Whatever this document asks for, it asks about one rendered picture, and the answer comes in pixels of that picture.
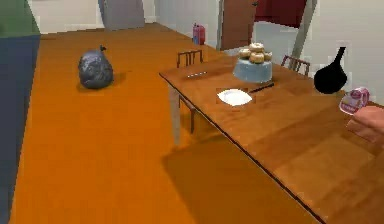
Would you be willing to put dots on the red fire extinguisher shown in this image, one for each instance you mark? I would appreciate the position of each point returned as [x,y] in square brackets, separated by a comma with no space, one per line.
[199,34]

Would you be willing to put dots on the brown wooden chair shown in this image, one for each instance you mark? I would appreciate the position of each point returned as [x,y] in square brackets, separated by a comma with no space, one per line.
[296,63]
[189,57]

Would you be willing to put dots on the reddish brown bread loaf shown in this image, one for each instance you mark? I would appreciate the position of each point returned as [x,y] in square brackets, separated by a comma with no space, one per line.
[368,123]

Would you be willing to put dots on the dark blue cabinet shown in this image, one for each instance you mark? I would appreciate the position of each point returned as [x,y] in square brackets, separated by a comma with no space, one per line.
[15,110]

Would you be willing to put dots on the white plate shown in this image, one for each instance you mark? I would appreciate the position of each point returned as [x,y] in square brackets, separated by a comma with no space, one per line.
[234,97]

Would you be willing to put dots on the black long-necked vase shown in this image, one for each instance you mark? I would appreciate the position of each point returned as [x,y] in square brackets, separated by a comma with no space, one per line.
[330,78]

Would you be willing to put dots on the tan bread roll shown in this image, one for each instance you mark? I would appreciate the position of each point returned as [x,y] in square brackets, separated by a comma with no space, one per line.
[244,53]
[257,57]
[256,47]
[268,56]

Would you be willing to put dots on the brown wooden room door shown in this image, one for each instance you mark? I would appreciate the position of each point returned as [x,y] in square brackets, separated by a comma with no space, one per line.
[237,23]

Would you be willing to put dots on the pink and white cup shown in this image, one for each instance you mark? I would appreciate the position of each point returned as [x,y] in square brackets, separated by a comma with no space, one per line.
[354,100]

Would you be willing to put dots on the silver fork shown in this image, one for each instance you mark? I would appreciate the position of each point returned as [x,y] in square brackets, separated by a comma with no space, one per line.
[196,74]

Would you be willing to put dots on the grey tied garbage bag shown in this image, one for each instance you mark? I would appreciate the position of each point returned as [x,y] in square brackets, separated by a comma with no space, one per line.
[95,69]

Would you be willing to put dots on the brown wooden dining table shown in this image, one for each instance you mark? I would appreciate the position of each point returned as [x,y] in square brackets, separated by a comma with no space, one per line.
[283,133]

